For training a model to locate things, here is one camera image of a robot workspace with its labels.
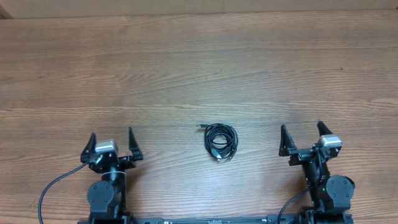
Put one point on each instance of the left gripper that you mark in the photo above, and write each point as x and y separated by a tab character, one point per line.
133	147

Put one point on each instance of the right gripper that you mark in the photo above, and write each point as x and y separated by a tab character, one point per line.
287	148

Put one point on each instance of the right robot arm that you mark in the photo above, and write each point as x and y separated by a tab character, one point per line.
330	194

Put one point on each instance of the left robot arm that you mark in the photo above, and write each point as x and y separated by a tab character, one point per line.
108	196

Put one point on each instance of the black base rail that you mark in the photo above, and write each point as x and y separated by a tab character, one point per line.
270	219

